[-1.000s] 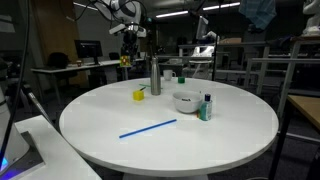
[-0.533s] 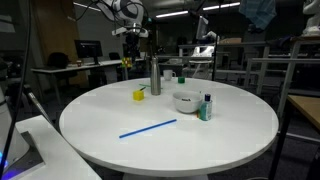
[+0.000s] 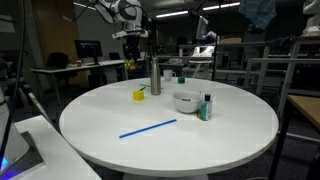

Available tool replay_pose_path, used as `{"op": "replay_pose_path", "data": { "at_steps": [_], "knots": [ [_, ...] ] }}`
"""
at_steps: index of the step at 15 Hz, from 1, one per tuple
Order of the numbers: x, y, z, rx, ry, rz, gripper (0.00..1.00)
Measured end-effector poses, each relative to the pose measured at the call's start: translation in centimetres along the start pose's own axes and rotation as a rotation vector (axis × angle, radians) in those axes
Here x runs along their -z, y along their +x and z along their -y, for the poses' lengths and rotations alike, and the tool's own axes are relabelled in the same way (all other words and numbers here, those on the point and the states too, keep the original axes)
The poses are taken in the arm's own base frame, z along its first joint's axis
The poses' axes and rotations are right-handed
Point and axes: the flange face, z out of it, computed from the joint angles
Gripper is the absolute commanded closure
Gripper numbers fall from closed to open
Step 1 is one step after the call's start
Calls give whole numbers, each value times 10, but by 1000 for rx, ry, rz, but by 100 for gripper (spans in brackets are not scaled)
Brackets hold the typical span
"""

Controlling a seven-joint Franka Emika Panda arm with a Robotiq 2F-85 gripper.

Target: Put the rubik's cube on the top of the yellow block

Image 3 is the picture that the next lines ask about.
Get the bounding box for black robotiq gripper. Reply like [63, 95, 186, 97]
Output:
[123, 35, 142, 68]

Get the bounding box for multicoloured rubik's cube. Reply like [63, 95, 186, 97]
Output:
[124, 59, 137, 71]

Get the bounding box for yellow block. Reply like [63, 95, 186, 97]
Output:
[132, 89, 145, 102]

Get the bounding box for stainless steel water bottle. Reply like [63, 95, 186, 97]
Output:
[150, 55, 162, 96]

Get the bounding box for white mug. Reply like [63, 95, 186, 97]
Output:
[162, 69, 177, 82]

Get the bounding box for black monitor on desk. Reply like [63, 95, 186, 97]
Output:
[74, 39, 103, 66]

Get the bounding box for long white desk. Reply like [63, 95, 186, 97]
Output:
[31, 59, 126, 101]

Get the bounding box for ceiling light strip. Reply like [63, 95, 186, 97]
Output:
[202, 1, 241, 12]
[154, 9, 190, 19]

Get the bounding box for black office chair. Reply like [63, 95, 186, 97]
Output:
[46, 52, 71, 80]

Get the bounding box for white bowl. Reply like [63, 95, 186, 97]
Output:
[172, 91, 203, 114]

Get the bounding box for blue straw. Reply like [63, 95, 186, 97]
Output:
[119, 118, 178, 139]

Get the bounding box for hand sanitizer bottle blue cap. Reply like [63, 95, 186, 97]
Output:
[199, 93, 213, 122]

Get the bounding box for white robot stand table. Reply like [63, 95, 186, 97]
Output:
[14, 114, 101, 180]

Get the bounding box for hanging blue cloth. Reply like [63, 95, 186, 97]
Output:
[239, 0, 278, 31]

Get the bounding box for wooden table black legs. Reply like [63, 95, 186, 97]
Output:
[268, 94, 320, 180]

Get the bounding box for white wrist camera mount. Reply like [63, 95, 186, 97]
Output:
[111, 29, 150, 40]

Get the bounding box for grey metal frame table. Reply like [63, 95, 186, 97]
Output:
[178, 42, 232, 79]
[244, 34, 320, 98]

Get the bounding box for black hanging cable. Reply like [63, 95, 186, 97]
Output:
[0, 0, 27, 158]

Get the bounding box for grey metal base plate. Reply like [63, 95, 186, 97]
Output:
[0, 131, 45, 180]

